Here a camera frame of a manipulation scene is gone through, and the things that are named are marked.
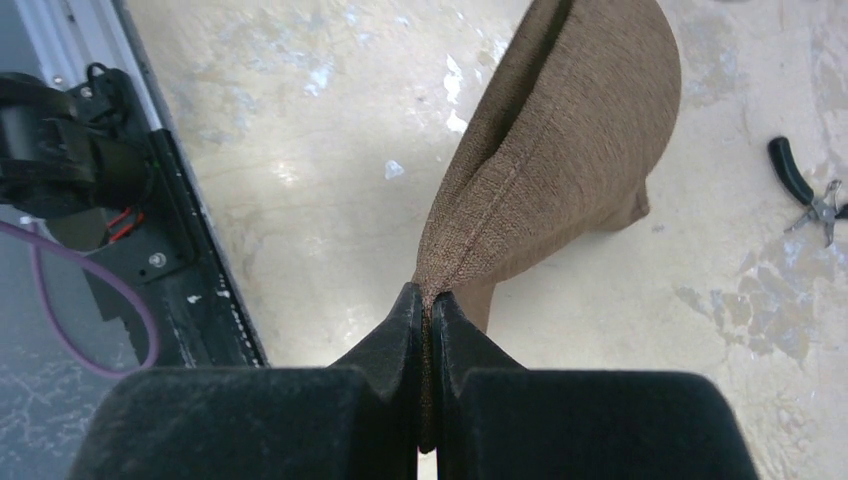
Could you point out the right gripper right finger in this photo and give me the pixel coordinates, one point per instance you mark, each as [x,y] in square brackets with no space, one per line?
[501,420]

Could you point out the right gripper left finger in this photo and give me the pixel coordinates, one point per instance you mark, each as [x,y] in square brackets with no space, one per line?
[354,419]

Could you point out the brown cloth napkin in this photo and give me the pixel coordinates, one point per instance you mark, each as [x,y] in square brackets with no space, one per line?
[577,114]

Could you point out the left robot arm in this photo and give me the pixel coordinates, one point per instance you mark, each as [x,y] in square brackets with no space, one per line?
[66,152]

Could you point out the black pliers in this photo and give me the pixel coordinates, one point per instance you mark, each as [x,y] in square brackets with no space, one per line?
[823,209]

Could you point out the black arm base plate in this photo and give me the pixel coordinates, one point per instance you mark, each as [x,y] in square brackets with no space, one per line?
[163,248]

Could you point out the aluminium frame rail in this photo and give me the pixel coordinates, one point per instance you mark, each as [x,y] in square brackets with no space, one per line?
[66,36]

